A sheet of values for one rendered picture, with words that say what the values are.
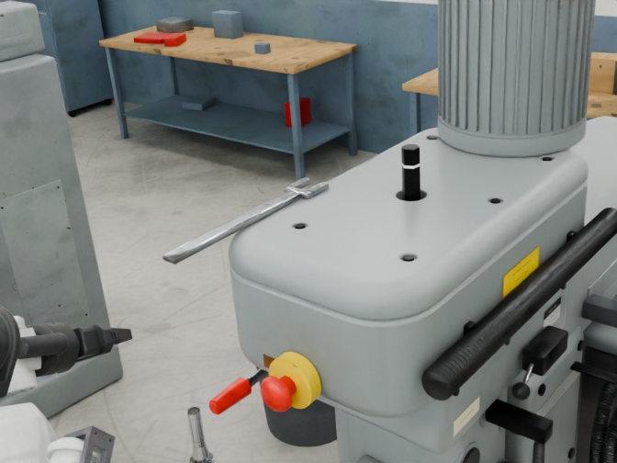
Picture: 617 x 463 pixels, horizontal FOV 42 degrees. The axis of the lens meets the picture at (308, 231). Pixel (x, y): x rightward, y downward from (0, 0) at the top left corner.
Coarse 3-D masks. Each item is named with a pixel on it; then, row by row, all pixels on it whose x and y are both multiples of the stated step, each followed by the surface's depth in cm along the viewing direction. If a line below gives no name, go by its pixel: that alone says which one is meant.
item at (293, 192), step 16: (288, 192) 98; (304, 192) 98; (320, 192) 99; (256, 208) 94; (272, 208) 94; (224, 224) 91; (240, 224) 91; (192, 240) 88; (208, 240) 88; (176, 256) 84
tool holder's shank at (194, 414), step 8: (192, 408) 148; (192, 416) 147; (200, 416) 148; (192, 424) 148; (200, 424) 148; (192, 432) 149; (200, 432) 149; (192, 440) 150; (200, 440) 149; (200, 448) 150; (200, 456) 150
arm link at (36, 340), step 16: (32, 336) 129; (48, 336) 131; (64, 336) 135; (32, 352) 127; (48, 352) 131; (16, 368) 128; (32, 368) 131; (48, 368) 135; (16, 384) 128; (32, 384) 130
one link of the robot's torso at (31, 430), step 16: (0, 416) 99; (16, 416) 100; (32, 416) 102; (0, 432) 98; (16, 432) 99; (32, 432) 101; (48, 432) 103; (0, 448) 97; (16, 448) 98; (32, 448) 100
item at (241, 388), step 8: (256, 376) 97; (264, 376) 98; (232, 384) 95; (240, 384) 95; (248, 384) 95; (224, 392) 94; (232, 392) 94; (240, 392) 94; (248, 392) 95; (216, 400) 93; (224, 400) 93; (232, 400) 94; (240, 400) 95; (216, 408) 92; (224, 408) 93
